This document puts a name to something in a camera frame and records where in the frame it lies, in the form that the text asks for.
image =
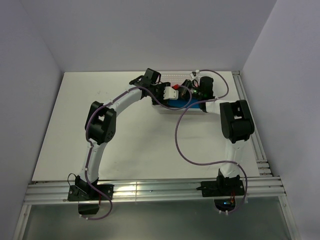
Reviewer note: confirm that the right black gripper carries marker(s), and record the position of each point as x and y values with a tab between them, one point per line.
183	92

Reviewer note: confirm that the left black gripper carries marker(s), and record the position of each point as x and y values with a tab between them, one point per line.
161	100

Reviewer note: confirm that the blue t-shirt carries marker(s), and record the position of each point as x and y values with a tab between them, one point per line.
179	103

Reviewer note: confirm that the white plastic basket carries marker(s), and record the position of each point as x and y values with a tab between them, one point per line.
176	77

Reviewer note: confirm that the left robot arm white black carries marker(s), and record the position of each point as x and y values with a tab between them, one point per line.
100	128

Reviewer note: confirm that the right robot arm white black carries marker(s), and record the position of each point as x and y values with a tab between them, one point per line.
236	121

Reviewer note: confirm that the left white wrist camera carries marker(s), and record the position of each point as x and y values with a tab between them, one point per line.
170	93

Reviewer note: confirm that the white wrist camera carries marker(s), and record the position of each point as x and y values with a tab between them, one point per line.
195	75
170	93

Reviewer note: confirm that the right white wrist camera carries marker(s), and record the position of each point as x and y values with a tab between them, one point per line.
195	75

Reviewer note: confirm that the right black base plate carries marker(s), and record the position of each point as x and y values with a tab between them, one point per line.
218	189

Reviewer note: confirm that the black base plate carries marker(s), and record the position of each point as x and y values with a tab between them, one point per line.
218	189
105	191

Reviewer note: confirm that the aluminium rail frame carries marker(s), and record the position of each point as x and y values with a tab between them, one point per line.
162	209

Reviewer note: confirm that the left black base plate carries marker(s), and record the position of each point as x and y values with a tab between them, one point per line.
105	191

